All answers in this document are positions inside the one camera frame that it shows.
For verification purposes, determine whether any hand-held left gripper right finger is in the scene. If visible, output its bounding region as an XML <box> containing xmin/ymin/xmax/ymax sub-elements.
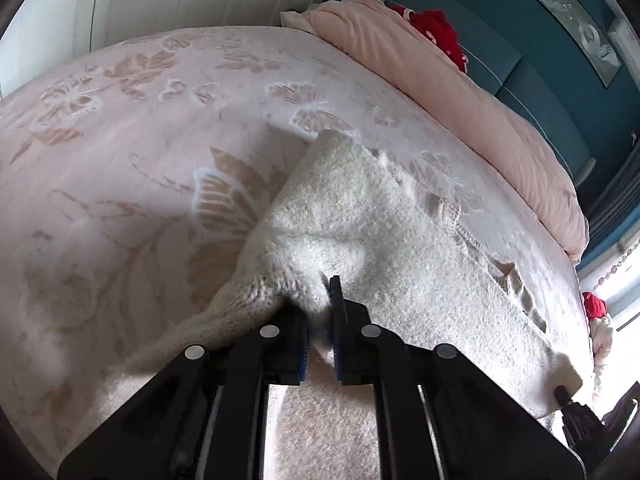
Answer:
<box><xmin>329</xmin><ymin>275</ymin><xmax>585</xmax><ymax>480</ymax></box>

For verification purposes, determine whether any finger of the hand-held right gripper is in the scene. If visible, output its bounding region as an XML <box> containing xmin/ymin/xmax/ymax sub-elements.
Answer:
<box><xmin>554</xmin><ymin>385</ymin><xmax>608</xmax><ymax>456</ymax></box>

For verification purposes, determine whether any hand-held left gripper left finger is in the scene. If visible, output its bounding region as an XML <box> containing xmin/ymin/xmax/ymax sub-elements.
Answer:
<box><xmin>57</xmin><ymin>305</ymin><xmax>311</xmax><ymax>480</ymax></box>

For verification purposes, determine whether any cream knitted sweater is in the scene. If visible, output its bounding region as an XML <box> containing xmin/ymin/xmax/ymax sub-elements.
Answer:
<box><xmin>90</xmin><ymin>129</ymin><xmax>586</xmax><ymax>480</ymax></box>

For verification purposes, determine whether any cream fluffy cloth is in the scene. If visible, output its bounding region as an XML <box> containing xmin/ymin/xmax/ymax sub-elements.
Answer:
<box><xmin>590</xmin><ymin>314</ymin><xmax>615</xmax><ymax>361</ymax></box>

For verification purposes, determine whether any small red cloth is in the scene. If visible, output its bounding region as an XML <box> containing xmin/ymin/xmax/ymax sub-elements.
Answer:
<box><xmin>581</xmin><ymin>291</ymin><xmax>607</xmax><ymax>322</ymax></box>

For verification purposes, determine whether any grey curtain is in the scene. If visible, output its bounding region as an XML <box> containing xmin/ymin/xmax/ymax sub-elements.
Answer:
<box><xmin>582</xmin><ymin>132</ymin><xmax>640</xmax><ymax>261</ymax></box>

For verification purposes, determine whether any pink butterfly print blanket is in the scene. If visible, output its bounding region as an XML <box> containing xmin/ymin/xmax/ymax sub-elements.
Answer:
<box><xmin>0</xmin><ymin>26</ymin><xmax>598</xmax><ymax>466</ymax></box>

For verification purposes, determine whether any pink folded duvet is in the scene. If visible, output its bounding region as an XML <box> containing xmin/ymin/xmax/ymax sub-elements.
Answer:
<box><xmin>280</xmin><ymin>0</ymin><xmax>590</xmax><ymax>263</ymax></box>

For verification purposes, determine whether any teal upholstered headboard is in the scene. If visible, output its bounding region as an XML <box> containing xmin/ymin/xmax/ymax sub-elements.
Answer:
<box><xmin>320</xmin><ymin>0</ymin><xmax>632</xmax><ymax>188</ymax></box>

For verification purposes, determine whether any pink bead string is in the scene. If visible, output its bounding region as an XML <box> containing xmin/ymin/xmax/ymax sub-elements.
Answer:
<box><xmin>587</xmin><ymin>240</ymin><xmax>640</xmax><ymax>293</ymax></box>

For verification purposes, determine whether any floral glass wall panel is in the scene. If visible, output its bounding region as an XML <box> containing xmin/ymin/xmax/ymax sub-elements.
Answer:
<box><xmin>490</xmin><ymin>0</ymin><xmax>623</xmax><ymax>88</ymax></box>

